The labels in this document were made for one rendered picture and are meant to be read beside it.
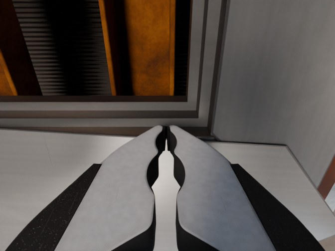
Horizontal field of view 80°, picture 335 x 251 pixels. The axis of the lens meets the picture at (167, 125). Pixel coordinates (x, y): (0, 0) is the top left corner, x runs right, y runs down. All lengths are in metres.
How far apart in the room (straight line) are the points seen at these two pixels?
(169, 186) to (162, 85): 0.18
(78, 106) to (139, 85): 0.15
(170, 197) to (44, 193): 0.10
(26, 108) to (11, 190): 0.07
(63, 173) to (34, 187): 0.03
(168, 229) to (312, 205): 0.12
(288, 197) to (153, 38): 0.23
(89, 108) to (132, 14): 0.16
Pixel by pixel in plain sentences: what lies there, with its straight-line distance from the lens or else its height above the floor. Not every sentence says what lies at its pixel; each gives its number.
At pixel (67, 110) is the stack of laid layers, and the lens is 0.17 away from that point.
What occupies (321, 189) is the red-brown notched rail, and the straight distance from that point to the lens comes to 0.26.
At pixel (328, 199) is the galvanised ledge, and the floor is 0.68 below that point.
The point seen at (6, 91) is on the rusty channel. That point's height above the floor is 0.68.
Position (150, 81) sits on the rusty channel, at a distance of 0.30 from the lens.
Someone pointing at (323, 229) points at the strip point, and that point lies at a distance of 0.25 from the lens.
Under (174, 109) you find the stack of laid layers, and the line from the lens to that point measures 0.15.
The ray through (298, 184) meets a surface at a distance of 0.19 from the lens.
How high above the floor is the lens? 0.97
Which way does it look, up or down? 60 degrees down
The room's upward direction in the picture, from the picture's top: 180 degrees clockwise
